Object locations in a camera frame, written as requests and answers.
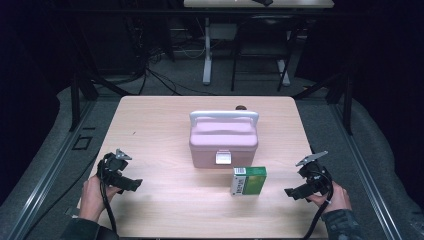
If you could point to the aluminium floor rail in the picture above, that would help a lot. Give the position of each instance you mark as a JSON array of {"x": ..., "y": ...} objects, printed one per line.
[
  {"x": 43, "y": 186},
  {"x": 366, "y": 173}
]

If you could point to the black chair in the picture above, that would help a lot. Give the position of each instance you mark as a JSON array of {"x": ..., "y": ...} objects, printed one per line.
[{"x": 263, "y": 43}]

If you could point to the grey tape strip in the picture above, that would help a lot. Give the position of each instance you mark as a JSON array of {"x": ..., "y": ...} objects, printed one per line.
[{"x": 71, "y": 211}]

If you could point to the white-legged desk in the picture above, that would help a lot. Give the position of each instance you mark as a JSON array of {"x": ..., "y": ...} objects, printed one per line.
[{"x": 207, "y": 50}]

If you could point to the black device on desk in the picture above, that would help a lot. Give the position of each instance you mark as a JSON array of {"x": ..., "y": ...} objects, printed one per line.
[{"x": 263, "y": 2}]

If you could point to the green and white medicine box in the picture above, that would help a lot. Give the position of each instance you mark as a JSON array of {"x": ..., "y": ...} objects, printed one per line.
[{"x": 249, "y": 180}]

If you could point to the small brown round object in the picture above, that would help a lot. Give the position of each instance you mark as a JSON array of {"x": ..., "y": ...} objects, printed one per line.
[{"x": 240, "y": 107}]

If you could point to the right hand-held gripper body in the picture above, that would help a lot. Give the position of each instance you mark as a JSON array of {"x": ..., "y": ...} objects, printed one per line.
[{"x": 315, "y": 175}]

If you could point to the person's right hand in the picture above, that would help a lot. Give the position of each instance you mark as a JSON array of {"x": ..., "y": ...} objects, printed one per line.
[{"x": 336, "y": 200}]

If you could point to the pink plastic storage box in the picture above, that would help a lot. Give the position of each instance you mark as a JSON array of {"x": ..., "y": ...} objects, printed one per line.
[{"x": 223, "y": 140}]

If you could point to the black metal frame stand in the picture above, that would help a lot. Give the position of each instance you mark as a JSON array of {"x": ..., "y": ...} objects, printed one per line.
[
  {"x": 346, "y": 100},
  {"x": 76, "y": 100}
]

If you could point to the person's left hand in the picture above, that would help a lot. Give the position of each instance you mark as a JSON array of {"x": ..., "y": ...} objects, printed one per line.
[{"x": 91, "y": 200}]

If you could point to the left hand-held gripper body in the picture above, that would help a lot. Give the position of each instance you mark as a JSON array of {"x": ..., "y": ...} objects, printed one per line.
[{"x": 111, "y": 165}]

